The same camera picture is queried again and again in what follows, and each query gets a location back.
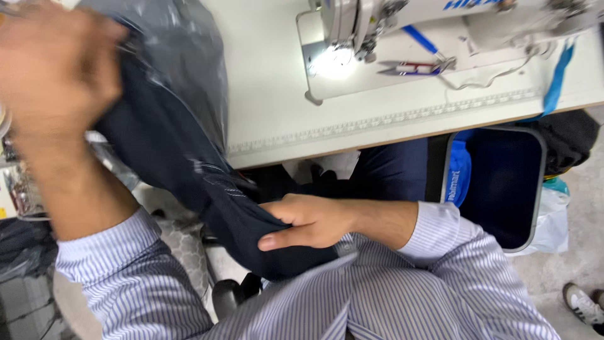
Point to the person's left hand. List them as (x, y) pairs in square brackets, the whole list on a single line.
[(56, 75)]

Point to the person's right hand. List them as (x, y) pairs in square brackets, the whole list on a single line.
[(304, 222)]

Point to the dark navy garment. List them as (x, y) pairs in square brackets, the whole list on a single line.
[(198, 165)]

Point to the person's striped shirt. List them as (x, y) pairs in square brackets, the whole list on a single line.
[(302, 288)]

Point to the black chair part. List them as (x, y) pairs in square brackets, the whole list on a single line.
[(233, 292)]

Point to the person's navy trousers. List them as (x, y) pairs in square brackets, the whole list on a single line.
[(391, 170)]

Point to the clear plastic bag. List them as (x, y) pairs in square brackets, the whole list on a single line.
[(174, 52)]

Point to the white measuring tape strip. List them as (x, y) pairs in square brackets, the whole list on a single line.
[(377, 122)]

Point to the black plastic bag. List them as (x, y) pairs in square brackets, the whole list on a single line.
[(23, 250)]

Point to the thread snips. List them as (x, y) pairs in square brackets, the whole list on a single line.
[(410, 69)]

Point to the grey bin with blue bag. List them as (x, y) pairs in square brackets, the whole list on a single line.
[(495, 184)]

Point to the white plastic bag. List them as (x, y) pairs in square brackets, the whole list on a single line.
[(547, 222)]

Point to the white industrial sewing machine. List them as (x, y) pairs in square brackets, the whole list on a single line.
[(453, 23)]

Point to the blue ribbon strip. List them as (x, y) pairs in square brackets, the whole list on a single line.
[(557, 80)]

